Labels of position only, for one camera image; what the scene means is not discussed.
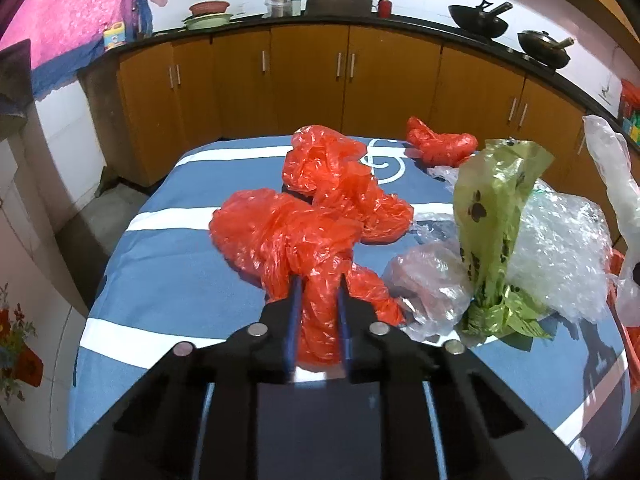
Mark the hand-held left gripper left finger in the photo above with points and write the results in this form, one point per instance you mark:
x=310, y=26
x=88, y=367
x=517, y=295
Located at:
x=294, y=320

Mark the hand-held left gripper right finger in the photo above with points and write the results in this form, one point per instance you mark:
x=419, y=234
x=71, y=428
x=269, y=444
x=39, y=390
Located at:
x=345, y=325

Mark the large red plastic bag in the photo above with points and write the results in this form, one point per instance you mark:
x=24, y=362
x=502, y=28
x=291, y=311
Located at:
x=280, y=240

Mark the translucent plastic bag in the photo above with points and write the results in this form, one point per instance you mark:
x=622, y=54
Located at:
x=430, y=280

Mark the green paw-print plastic bag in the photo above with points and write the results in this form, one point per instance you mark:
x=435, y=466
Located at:
x=490, y=195

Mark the clear bubble wrap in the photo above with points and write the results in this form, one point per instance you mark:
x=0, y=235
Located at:
x=555, y=250

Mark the red trash bin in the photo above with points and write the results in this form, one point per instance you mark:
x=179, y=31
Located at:
x=634, y=355

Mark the tall white plastic bag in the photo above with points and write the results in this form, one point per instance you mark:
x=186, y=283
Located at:
x=610, y=170

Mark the blue white-striped blanket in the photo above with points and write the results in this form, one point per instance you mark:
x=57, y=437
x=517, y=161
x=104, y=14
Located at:
x=200, y=260

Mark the small knotted red plastic bag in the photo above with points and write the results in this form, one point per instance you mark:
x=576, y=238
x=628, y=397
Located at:
x=440, y=145

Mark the wooden base cabinets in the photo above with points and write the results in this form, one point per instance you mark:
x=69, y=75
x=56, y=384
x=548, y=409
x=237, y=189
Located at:
x=310, y=85

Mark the green basin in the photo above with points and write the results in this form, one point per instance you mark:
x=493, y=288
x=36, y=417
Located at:
x=207, y=22

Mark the black countertop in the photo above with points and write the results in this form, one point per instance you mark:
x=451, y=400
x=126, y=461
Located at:
x=415, y=22

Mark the red bottle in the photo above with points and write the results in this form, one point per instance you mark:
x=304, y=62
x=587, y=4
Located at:
x=384, y=7

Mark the red basin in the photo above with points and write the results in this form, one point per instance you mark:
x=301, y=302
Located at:
x=210, y=7

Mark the yellow box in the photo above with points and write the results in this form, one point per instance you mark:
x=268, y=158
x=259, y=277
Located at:
x=115, y=37

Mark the black wok with lid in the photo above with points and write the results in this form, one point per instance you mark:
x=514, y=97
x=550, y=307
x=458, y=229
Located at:
x=542, y=47

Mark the red bag of coloured packets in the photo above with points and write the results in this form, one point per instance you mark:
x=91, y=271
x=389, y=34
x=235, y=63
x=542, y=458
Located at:
x=631, y=110

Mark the dark cloth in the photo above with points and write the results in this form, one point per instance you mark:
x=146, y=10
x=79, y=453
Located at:
x=15, y=80

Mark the pink curtain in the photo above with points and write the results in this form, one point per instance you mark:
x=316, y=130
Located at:
x=75, y=10

